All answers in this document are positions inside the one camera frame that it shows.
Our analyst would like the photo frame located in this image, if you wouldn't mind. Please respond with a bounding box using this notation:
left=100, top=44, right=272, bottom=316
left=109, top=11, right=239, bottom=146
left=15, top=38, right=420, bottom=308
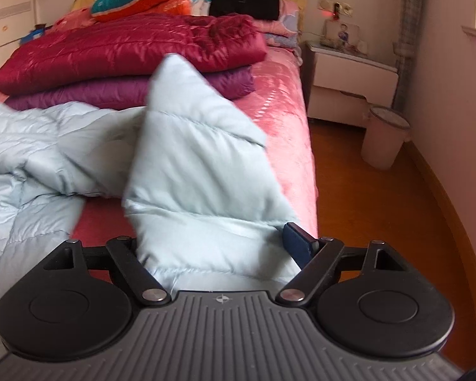
left=323, top=22, right=361, bottom=46

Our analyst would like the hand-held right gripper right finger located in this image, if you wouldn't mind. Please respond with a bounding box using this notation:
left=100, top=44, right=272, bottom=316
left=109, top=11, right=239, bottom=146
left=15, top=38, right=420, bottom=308
left=275, top=222, right=408, bottom=308

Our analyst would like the dark red down jacket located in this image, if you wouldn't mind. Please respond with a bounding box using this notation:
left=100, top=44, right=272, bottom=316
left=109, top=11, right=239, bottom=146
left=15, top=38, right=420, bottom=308
left=0, top=14, right=268, bottom=96

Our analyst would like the white wardrobe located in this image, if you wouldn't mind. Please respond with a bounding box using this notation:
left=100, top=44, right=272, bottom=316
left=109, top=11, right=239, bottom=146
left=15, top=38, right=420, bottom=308
left=0, top=0, right=38, bottom=88

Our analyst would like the white nightstand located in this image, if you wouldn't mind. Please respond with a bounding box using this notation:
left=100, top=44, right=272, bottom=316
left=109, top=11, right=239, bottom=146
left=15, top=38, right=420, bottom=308
left=303, top=40, right=399, bottom=128

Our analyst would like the purple down jacket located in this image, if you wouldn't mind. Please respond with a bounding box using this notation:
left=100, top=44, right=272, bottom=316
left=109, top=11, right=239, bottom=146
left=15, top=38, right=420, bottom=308
left=4, top=65, right=255, bottom=111

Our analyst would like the pink pillow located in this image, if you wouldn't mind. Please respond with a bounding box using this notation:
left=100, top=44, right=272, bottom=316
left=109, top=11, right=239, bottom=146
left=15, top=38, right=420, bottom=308
left=53, top=8, right=98, bottom=32
left=254, top=0, right=303, bottom=48

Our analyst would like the grey checked curtain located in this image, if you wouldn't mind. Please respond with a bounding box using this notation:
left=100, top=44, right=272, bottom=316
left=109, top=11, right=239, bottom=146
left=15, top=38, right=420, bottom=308
left=393, top=0, right=425, bottom=108

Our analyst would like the bed with pink blanket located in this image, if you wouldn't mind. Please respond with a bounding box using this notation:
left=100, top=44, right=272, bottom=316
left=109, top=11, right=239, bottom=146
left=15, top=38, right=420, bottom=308
left=0, top=40, right=320, bottom=255

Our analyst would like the light blue down jacket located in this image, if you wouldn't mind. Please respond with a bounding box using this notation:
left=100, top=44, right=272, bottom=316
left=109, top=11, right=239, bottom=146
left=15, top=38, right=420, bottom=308
left=0, top=53, right=316, bottom=350

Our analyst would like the blue box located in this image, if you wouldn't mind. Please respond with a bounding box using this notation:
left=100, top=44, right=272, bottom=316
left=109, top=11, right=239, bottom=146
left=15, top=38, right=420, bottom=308
left=20, top=28, right=45, bottom=45

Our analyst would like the pink trash bin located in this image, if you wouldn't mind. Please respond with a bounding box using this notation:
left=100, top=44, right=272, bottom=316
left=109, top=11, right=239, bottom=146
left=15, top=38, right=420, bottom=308
left=361, top=105, right=412, bottom=169

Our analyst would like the black bag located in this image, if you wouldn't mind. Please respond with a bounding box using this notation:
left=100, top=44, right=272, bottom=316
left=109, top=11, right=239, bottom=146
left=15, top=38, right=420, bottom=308
left=208, top=0, right=283, bottom=21

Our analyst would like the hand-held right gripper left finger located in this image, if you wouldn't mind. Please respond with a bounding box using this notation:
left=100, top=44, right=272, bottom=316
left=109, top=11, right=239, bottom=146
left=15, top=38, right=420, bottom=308
left=43, top=236, right=172, bottom=307

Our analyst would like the wall socket plate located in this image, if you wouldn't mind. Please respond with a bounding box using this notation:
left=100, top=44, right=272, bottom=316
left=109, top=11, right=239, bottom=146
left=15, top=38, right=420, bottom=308
left=317, top=0, right=354, bottom=18

